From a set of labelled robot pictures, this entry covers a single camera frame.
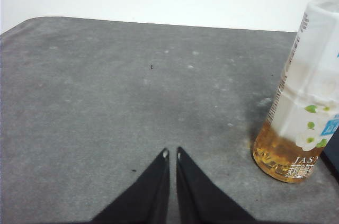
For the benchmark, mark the dark rectangular tray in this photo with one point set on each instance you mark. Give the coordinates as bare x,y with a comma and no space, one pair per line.
333,160

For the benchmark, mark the jasmine tea bottle white label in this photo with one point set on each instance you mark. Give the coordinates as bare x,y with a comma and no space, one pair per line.
299,89

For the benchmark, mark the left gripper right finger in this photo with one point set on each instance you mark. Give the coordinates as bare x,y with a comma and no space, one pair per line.
201,202

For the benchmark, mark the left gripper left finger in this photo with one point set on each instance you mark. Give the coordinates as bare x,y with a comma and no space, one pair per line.
148,202

